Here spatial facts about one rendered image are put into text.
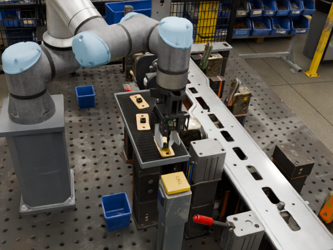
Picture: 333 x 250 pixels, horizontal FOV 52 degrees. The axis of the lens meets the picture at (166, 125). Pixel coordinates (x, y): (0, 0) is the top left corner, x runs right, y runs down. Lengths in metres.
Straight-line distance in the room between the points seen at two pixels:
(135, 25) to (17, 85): 0.49
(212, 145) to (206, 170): 0.08
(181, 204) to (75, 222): 0.60
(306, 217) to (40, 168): 0.89
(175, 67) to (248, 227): 0.46
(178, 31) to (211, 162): 0.48
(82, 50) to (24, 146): 0.58
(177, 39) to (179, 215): 0.45
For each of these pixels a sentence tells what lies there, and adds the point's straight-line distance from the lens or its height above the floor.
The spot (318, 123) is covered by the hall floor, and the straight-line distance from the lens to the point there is 3.50.
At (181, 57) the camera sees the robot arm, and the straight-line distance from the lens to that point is 0.77.
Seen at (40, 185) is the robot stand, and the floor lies 0.83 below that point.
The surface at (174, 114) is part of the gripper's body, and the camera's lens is 0.83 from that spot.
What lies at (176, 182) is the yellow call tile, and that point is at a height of 1.16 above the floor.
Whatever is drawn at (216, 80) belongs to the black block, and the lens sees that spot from 1.71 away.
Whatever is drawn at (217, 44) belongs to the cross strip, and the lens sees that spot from 2.08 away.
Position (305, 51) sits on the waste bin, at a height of 0.06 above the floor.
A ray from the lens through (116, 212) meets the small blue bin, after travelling 1.41.
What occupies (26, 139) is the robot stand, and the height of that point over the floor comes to 1.06.
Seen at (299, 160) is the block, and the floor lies 1.03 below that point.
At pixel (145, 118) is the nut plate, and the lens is 1.07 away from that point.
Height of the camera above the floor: 1.79
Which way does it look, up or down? 36 degrees down
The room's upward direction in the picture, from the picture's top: 4 degrees clockwise
